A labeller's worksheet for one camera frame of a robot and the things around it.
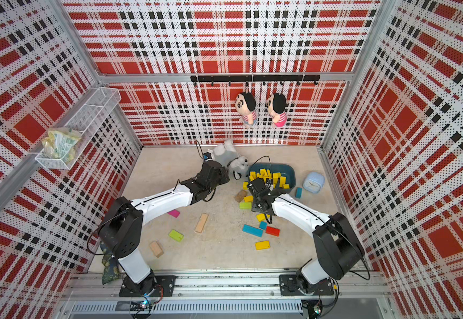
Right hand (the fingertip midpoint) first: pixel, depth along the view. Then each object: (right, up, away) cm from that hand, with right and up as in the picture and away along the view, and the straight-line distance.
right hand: (265, 205), depth 88 cm
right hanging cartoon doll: (+6, +47, +6) cm, 47 cm away
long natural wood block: (-30, -9, +2) cm, 31 cm away
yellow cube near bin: (-9, +8, +13) cm, 18 cm away
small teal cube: (-1, -9, +2) cm, 10 cm away
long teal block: (-6, -12, +1) cm, 13 cm away
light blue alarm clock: (+24, +10, +7) cm, 27 cm away
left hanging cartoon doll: (-9, +46, +3) cm, 47 cm away
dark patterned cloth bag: (-62, -21, -12) cm, 67 cm away
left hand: (-18, +16, +2) cm, 24 cm away
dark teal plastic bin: (+12, +15, +14) cm, 24 cm away
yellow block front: (-2, -17, -4) cm, 17 cm away
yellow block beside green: (-8, +1, +8) cm, 11 cm away
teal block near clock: (+18, +4, +10) cm, 21 cm away
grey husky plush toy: (-19, +24, +17) cm, 35 cm away
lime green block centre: (-9, -2, +8) cm, 12 cm away
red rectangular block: (+3, -12, 0) cm, 12 cm away
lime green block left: (-40, -13, -1) cm, 42 cm away
